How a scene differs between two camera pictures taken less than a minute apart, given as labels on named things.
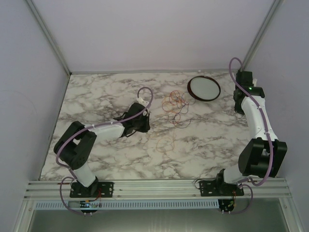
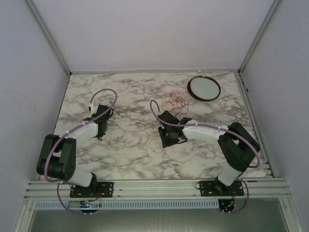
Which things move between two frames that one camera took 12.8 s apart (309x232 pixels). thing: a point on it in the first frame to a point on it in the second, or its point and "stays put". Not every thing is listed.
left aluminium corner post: x=53 y=43 stays put
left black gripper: x=147 y=127 to x=100 y=135
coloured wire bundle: x=177 y=103 stays put
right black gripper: x=238 y=109 to x=165 y=142
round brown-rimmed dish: x=203 y=88 stays put
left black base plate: x=97 y=189 stays put
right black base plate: x=219 y=188 stays put
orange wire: x=166 y=151 to x=152 y=149
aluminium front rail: x=256 y=187 stays put
